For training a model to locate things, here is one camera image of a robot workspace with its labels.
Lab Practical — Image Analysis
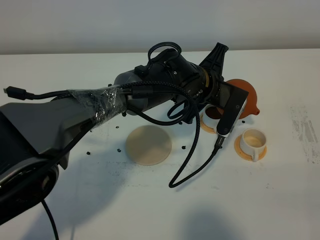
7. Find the white teacup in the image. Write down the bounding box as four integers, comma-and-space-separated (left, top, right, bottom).
200, 104, 222, 134
239, 128, 267, 162

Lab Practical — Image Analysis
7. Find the white teacup far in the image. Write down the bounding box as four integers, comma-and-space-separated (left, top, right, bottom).
200, 104, 222, 134

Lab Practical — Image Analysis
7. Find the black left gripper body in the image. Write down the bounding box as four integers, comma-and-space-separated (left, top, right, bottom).
147, 42, 229, 111

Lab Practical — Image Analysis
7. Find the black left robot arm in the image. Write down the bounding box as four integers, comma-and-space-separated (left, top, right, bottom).
0, 42, 228, 223

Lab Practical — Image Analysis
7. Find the white teacup near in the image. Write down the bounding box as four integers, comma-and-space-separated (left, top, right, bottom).
239, 128, 267, 162

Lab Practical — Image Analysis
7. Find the orange saucer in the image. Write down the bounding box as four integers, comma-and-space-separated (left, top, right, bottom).
234, 135, 267, 162
200, 114, 219, 134

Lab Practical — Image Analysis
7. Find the black braided camera cable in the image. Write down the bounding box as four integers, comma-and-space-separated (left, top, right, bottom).
2, 41, 227, 240

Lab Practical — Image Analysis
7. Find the brown clay teapot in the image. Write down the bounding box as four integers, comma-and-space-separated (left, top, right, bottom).
214, 78, 260, 119

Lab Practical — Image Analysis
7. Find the orange saucer far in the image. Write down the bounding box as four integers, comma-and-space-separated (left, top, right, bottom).
200, 114, 219, 134

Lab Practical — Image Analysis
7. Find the beige round teapot coaster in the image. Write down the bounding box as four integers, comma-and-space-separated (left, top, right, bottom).
125, 125, 172, 166

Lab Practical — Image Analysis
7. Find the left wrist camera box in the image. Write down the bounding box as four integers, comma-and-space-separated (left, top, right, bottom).
216, 82, 249, 138

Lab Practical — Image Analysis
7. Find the orange saucer near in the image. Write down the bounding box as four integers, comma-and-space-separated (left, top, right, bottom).
234, 135, 267, 162

